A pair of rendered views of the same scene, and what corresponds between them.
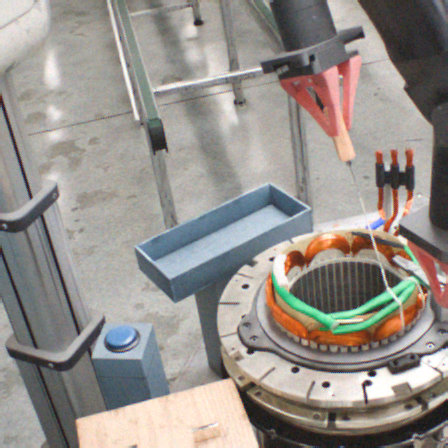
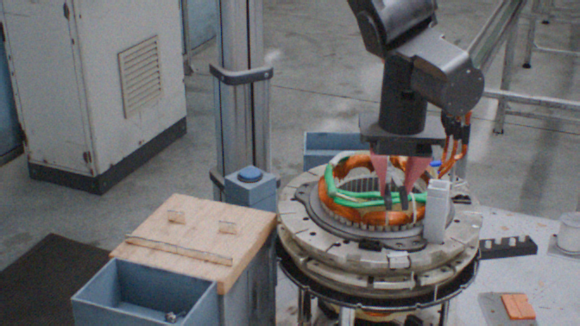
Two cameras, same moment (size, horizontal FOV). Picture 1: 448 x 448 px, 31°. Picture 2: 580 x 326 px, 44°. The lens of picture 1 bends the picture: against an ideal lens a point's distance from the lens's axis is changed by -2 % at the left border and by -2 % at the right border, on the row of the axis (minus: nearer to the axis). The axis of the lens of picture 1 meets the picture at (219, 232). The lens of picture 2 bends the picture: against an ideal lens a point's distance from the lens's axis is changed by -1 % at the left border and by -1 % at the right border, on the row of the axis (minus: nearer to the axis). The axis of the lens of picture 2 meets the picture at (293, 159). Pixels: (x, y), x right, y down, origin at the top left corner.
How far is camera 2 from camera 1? 53 cm
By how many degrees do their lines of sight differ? 26
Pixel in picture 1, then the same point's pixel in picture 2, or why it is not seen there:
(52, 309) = (237, 151)
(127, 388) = not seen: hidden behind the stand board
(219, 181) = (526, 197)
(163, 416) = (218, 212)
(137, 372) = (245, 199)
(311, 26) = not seen: outside the picture
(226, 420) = (248, 229)
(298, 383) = (298, 225)
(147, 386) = not seen: hidden behind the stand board
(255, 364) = (287, 206)
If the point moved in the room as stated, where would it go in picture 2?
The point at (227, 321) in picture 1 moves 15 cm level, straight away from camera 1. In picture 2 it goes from (299, 180) to (337, 147)
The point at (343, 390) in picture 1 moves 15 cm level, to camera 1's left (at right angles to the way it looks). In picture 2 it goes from (318, 241) to (232, 214)
